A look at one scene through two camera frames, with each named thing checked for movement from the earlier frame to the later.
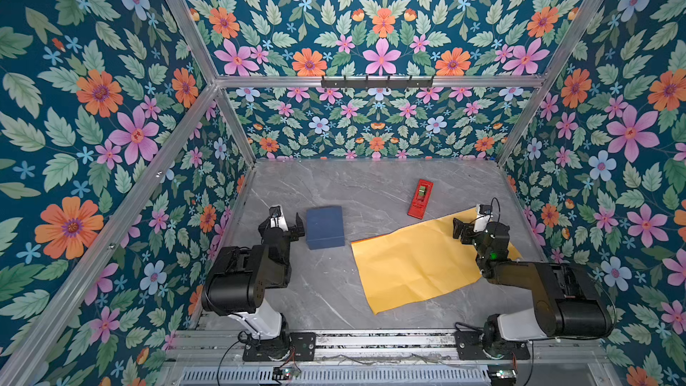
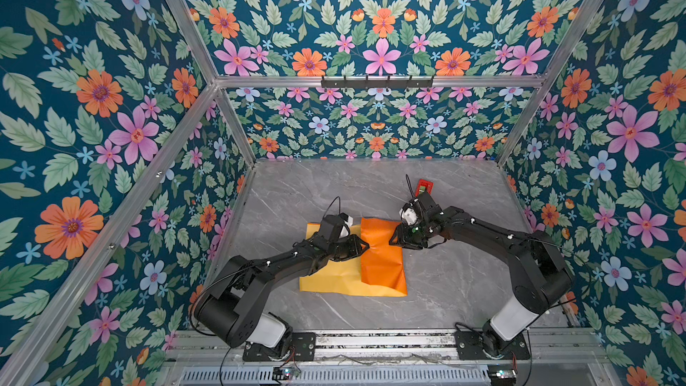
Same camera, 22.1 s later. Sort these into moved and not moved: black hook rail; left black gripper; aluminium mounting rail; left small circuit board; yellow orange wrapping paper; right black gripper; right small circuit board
Moved: left black gripper; yellow orange wrapping paper; right black gripper
Not moved: black hook rail; right small circuit board; aluminium mounting rail; left small circuit board
